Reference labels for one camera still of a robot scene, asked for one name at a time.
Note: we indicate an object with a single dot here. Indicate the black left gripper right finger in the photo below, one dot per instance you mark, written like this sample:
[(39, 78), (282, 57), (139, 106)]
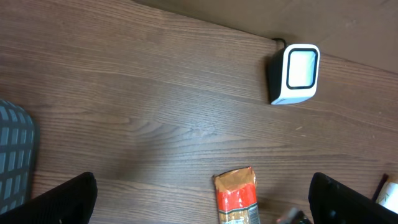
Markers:
[(334, 203)]

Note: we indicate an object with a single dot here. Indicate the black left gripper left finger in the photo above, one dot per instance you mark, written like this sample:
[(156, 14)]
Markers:
[(69, 203)]

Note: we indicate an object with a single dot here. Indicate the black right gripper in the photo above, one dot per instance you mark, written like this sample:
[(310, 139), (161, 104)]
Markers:
[(294, 216)]

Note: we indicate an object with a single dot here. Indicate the white cream tube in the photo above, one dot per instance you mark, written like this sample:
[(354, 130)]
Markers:
[(387, 193)]

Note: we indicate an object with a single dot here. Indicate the red orange spaghetti pack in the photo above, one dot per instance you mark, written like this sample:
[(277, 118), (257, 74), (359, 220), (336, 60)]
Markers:
[(236, 197)]

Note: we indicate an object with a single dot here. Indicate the white barcode scanner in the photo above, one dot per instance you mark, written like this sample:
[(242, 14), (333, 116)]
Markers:
[(292, 74)]

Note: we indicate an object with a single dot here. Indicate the grey plastic mesh basket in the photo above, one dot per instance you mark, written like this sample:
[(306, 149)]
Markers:
[(17, 153)]

